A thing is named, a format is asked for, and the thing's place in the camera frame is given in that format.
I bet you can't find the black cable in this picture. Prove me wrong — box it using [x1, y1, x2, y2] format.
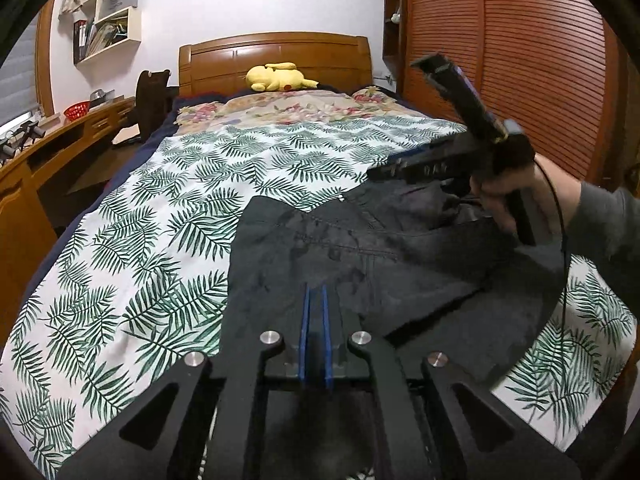
[535, 155, 571, 346]

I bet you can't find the person's right hand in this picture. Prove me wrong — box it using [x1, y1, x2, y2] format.
[472, 157, 558, 236]

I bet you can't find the white wall shelf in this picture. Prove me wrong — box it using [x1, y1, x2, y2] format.
[57, 0, 148, 66]

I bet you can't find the black jacket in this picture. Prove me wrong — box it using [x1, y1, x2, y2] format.
[220, 175, 576, 391]

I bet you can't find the wooden bed with leaf-print sheet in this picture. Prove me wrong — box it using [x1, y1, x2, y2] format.
[0, 115, 640, 480]

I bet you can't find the wooden desk cabinet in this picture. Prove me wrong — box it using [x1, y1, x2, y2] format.
[0, 95, 138, 331]

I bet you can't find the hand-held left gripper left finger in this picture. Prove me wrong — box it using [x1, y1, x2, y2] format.
[57, 284, 313, 480]

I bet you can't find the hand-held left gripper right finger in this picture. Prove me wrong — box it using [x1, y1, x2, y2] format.
[320, 284, 583, 480]

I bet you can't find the louvered wooden wardrobe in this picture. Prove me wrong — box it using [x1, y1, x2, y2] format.
[382, 0, 640, 191]

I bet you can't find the person's right forearm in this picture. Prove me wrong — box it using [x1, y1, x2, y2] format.
[532, 155, 640, 273]

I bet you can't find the brown chair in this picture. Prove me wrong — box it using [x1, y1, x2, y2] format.
[112, 70, 178, 146]

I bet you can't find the yellow plush toy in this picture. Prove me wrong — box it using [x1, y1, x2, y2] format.
[244, 61, 319, 93]

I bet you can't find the wooden window frame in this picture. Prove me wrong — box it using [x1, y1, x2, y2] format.
[0, 0, 56, 133]

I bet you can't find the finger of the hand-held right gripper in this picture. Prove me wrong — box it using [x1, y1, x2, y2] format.
[367, 157, 473, 196]
[387, 139, 471, 162]

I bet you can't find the wooden headboard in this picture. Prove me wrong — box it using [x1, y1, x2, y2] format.
[178, 31, 375, 98]

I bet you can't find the floral blanket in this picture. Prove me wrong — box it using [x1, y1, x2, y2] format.
[172, 85, 416, 136]

